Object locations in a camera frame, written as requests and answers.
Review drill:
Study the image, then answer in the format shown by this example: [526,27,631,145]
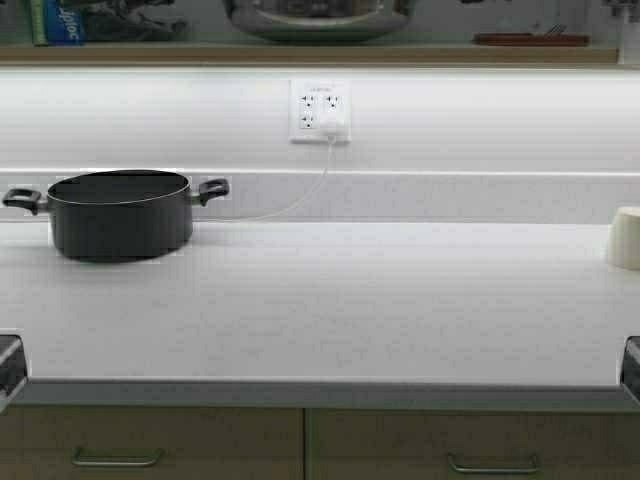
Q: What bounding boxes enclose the large steel bowl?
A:
[224,1,416,43]

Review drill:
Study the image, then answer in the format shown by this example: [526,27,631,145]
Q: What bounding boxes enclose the wooden cabinet shelf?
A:
[1,43,619,67]

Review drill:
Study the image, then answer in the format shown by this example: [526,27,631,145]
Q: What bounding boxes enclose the black cooking pot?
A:
[2,169,230,263]

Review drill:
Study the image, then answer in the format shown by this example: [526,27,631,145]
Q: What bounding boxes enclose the white plug adapter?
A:
[319,115,342,138]

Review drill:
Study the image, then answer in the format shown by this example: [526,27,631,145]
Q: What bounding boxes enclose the wooden right drawer front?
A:
[305,410,639,479]

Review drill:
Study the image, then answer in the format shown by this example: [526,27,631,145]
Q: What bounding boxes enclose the wooden drawer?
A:
[1,405,304,479]
[305,410,639,479]

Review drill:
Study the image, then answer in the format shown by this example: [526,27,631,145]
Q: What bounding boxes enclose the brown tray on shelf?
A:
[473,33,590,47]

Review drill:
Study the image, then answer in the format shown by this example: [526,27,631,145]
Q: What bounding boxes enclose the cream ceramic mug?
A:
[607,206,640,271]

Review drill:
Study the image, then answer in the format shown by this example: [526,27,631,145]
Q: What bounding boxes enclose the dark items on shelf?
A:
[79,1,188,42]

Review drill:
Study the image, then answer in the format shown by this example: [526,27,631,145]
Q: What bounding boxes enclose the green blue ziploc box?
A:
[29,0,86,46]

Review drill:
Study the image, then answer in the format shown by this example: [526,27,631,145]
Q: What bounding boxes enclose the wooden left drawer front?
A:
[1,405,304,479]

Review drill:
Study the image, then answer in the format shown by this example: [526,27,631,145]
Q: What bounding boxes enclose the thin white cable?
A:
[192,134,334,222]

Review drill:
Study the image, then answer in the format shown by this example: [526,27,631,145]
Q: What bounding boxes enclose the white wall outlet plate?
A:
[289,78,352,144]

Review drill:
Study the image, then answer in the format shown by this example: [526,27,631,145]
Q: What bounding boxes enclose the steel right drawer handle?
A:
[446,453,541,476]

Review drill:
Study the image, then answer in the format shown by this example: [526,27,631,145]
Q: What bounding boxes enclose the steel drawer handle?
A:
[446,453,541,476]
[70,447,165,469]

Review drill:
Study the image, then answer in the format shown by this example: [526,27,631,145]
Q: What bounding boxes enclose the steel left drawer handle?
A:
[70,447,165,469]

